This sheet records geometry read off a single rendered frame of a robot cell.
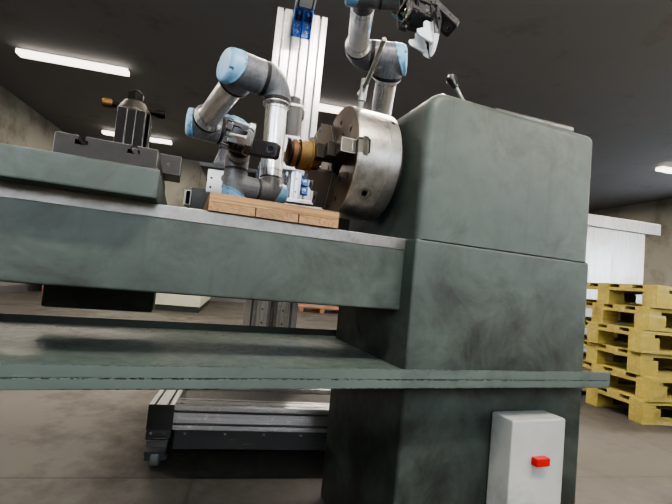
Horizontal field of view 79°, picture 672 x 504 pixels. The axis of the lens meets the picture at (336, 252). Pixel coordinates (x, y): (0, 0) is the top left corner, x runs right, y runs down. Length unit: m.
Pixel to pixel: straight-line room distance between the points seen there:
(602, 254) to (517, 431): 4.67
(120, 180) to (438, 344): 0.80
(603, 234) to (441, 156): 4.76
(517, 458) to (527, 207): 0.65
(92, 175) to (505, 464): 1.13
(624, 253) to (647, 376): 2.71
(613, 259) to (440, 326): 4.87
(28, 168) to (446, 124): 0.91
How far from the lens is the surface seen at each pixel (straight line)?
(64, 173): 0.90
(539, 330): 1.30
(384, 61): 1.73
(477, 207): 1.15
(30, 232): 0.97
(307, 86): 2.16
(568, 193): 1.39
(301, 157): 1.14
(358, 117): 1.12
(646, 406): 3.49
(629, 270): 6.03
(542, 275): 1.30
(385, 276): 1.05
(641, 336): 3.43
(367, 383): 0.92
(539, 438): 1.25
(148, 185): 0.88
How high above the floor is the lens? 0.75
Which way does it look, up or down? 4 degrees up
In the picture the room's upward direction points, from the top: 6 degrees clockwise
